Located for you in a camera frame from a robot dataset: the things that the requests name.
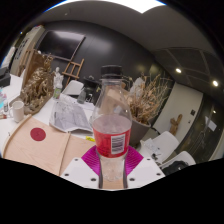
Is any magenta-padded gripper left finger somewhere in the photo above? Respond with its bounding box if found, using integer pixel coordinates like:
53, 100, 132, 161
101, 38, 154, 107
60, 145, 101, 190

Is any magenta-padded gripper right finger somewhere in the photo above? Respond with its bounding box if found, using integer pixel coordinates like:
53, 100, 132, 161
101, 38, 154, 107
123, 145, 166, 190

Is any clear red-labelled plastic bottle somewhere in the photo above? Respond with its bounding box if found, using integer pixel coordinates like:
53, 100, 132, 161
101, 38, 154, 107
91, 64, 133, 184

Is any white chair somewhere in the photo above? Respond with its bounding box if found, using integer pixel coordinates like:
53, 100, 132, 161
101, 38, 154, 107
62, 79, 85, 97
139, 130, 180, 164
159, 150, 197, 176

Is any black backpack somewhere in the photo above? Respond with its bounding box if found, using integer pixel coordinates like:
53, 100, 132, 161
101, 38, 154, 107
162, 160, 189, 177

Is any open printed newspaper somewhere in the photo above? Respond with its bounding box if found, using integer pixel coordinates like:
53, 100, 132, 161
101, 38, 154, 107
49, 98, 96, 134

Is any flat round red coaster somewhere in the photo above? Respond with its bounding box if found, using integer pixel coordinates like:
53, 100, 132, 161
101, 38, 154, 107
29, 127, 47, 142

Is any grey pot with dried plant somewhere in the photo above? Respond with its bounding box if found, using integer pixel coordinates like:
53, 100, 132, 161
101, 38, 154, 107
125, 73, 173, 147

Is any grey spray bottle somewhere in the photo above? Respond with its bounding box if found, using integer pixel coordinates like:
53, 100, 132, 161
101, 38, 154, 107
77, 87, 88, 105

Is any green-labelled white bottle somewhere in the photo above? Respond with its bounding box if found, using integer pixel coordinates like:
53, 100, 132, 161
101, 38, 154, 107
52, 67, 65, 100

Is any white ceramic mug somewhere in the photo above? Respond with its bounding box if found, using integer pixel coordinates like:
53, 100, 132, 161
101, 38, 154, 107
8, 100, 25, 124

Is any golden figure sculpture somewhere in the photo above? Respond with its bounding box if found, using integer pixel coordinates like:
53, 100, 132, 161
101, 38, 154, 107
19, 54, 56, 114

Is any wooden easel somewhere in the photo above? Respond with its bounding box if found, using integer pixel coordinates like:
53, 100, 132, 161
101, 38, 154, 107
61, 58, 85, 88

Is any black flat box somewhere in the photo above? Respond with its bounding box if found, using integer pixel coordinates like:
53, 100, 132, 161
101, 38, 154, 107
0, 66, 13, 88

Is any white cabinet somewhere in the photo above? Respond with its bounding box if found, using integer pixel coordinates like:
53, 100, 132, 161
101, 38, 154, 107
9, 24, 46, 76

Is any wooden wall figure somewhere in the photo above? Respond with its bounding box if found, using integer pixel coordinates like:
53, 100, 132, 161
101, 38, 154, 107
169, 113, 184, 136

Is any black wall screen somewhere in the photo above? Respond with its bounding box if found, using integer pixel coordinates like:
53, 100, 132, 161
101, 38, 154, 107
35, 30, 87, 63

